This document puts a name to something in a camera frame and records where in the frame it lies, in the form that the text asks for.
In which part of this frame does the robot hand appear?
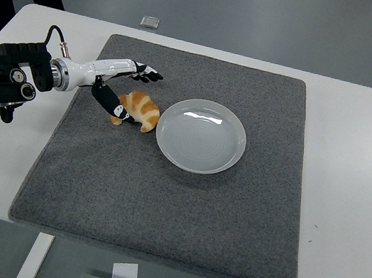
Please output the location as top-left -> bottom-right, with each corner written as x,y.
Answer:
57,48 -> 167,130

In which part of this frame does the square silver floor socket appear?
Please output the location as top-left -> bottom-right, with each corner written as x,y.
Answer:
139,14 -> 162,30

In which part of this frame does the golden croissant bread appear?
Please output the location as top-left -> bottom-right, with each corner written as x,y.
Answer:
109,87 -> 164,135

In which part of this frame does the white table leg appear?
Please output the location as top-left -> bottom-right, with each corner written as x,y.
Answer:
14,228 -> 56,278

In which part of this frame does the white round plate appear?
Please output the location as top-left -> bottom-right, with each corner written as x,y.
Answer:
149,91 -> 253,182

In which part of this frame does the grey felt mat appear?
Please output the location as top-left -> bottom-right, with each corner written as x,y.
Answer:
2,20 -> 336,278

